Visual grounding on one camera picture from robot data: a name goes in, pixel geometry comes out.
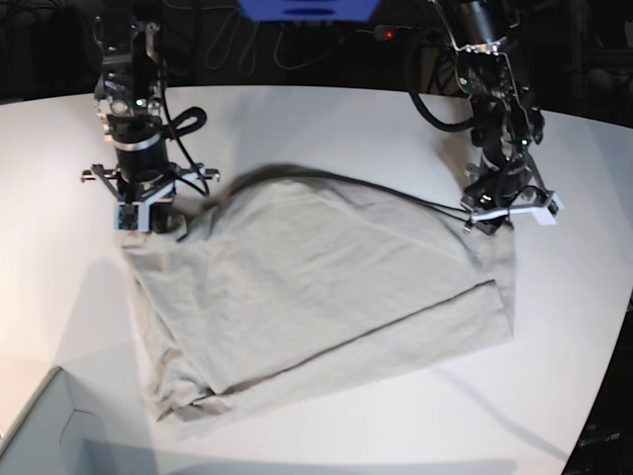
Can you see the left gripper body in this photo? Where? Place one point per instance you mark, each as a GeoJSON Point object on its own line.
{"type": "Point", "coordinates": [497, 192]}

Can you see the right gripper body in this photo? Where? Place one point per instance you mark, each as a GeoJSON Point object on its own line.
{"type": "Point", "coordinates": [152, 163]}

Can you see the grey t-shirt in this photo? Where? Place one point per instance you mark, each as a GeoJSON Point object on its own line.
{"type": "Point", "coordinates": [295, 284]}

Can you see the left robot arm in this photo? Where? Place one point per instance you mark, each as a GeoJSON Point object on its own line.
{"type": "Point", "coordinates": [506, 120]}

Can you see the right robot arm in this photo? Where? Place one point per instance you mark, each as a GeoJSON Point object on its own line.
{"type": "Point", "coordinates": [130, 102]}

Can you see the black power strip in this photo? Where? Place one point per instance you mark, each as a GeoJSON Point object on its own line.
{"type": "Point", "coordinates": [429, 36]}

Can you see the black labelled device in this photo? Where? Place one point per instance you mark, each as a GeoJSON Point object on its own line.
{"type": "Point", "coordinates": [605, 443]}

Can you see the blue overhead mount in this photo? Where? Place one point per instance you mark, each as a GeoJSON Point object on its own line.
{"type": "Point", "coordinates": [308, 10]}

